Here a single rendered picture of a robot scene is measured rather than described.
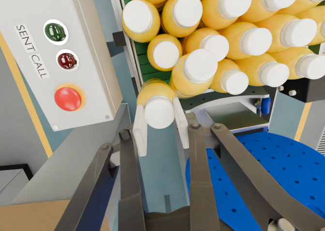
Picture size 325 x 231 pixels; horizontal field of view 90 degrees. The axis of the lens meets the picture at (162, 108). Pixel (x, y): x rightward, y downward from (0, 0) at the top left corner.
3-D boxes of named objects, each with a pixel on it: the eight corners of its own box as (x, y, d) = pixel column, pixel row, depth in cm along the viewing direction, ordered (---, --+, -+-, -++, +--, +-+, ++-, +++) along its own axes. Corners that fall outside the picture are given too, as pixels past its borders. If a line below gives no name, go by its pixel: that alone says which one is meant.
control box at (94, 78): (78, 108, 35) (51, 133, 26) (32, 0, 27) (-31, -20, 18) (123, 99, 35) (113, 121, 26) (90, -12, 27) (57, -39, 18)
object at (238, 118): (204, 115, 46) (222, 141, 35) (203, 108, 45) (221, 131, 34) (239, 109, 46) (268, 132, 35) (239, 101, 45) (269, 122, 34)
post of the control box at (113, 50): (132, 46, 124) (77, 68, 32) (130, 40, 122) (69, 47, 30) (137, 45, 124) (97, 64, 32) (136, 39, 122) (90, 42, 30)
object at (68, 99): (64, 110, 25) (60, 114, 24) (53, 88, 23) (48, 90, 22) (86, 106, 25) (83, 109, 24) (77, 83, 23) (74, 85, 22)
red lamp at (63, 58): (64, 70, 22) (59, 71, 21) (56, 53, 22) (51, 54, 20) (79, 67, 22) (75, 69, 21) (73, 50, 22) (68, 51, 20)
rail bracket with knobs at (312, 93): (268, 92, 48) (297, 105, 38) (270, 67, 45) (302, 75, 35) (302, 85, 47) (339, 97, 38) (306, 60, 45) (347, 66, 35)
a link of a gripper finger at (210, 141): (192, 139, 14) (227, 133, 14) (182, 113, 18) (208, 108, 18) (193, 153, 14) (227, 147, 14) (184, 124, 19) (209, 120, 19)
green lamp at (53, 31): (52, 43, 21) (47, 43, 20) (44, 24, 20) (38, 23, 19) (68, 40, 21) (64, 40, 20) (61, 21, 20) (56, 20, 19)
